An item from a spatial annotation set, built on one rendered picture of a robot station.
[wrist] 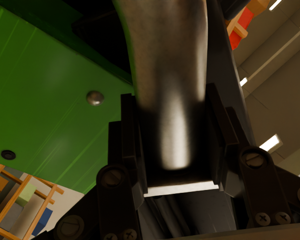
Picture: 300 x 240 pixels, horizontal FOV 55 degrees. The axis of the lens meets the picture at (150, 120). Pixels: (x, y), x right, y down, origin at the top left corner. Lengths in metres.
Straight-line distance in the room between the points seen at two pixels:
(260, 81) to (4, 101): 7.76
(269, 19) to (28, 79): 9.56
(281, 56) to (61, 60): 7.68
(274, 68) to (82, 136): 7.70
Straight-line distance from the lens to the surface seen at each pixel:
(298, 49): 7.88
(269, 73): 7.88
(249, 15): 4.01
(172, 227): 0.26
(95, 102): 0.18
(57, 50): 0.17
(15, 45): 0.17
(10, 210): 6.30
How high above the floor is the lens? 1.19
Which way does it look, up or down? 14 degrees up
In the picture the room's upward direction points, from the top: 127 degrees clockwise
